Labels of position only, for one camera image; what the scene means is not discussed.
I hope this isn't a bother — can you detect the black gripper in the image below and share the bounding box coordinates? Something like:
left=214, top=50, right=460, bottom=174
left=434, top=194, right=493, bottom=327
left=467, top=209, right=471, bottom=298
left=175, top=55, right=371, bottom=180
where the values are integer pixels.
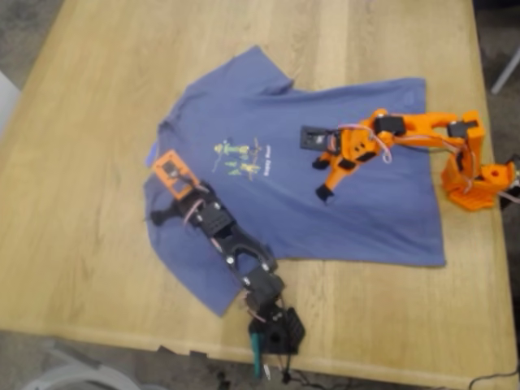
left=149, top=188, right=213, bottom=228

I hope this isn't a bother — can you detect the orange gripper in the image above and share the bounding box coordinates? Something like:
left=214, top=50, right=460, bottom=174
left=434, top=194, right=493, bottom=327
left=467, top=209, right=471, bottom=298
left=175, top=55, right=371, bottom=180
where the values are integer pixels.
left=311, top=120, right=388, bottom=203

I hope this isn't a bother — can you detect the blue printed T-shirt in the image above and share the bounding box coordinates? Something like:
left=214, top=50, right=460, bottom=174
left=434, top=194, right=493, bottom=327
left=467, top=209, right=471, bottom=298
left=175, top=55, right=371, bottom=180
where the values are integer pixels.
left=142, top=45, right=447, bottom=319

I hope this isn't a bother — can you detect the teal table clamp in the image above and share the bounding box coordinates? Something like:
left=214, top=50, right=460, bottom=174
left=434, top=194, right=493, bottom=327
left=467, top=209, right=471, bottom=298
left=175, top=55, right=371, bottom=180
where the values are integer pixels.
left=250, top=331, right=264, bottom=379

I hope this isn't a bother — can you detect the grey plastic bar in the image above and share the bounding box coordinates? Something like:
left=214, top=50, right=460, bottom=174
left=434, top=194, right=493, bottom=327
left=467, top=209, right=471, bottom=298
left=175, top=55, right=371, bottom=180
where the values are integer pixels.
left=40, top=339, right=102, bottom=371

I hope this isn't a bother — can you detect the dark floor object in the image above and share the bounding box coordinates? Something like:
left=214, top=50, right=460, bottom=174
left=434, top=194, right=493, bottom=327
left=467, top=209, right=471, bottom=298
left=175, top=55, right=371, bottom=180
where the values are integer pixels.
left=214, top=368, right=233, bottom=390

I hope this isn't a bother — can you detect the grey round chair base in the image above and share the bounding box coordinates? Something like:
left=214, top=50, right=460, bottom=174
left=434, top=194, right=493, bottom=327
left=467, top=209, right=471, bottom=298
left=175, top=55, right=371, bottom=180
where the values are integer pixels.
left=22, top=359, right=139, bottom=390

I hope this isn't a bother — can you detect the black base clamp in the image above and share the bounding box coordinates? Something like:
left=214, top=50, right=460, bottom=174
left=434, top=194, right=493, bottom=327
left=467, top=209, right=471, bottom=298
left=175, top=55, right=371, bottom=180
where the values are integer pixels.
left=501, top=154, right=520, bottom=210

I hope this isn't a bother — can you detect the white furniture panel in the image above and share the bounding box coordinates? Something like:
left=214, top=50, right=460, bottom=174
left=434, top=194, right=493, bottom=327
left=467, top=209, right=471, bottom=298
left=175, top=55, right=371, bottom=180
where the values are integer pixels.
left=0, top=69, right=22, bottom=141

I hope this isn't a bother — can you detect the white chair leg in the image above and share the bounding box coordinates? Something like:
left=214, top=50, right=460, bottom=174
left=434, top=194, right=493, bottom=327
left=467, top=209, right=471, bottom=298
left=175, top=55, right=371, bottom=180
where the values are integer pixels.
left=490, top=50, right=520, bottom=95

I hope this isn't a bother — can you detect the black-framed wrist camera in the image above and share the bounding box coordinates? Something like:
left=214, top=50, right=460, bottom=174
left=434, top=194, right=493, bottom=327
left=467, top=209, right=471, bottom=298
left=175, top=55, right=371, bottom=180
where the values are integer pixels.
left=299, top=124, right=328, bottom=150

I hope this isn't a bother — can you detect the orange-framed wrist camera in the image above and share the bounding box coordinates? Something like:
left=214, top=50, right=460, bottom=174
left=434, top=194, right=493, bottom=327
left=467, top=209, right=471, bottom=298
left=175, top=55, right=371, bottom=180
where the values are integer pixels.
left=153, top=149, right=201, bottom=202

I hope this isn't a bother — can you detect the black table bracket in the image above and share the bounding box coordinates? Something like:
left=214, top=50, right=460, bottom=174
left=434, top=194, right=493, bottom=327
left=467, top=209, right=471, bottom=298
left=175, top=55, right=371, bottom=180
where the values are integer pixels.
left=157, top=343, right=210, bottom=358

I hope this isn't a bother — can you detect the black power cable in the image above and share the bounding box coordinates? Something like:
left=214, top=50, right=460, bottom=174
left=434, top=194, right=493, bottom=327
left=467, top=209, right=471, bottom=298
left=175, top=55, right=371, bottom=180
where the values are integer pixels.
left=279, top=353, right=326, bottom=390

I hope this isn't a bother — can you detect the thin black looped cable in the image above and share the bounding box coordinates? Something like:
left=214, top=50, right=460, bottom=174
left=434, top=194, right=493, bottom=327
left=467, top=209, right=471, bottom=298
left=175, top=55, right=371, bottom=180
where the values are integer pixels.
left=467, top=365, right=520, bottom=390

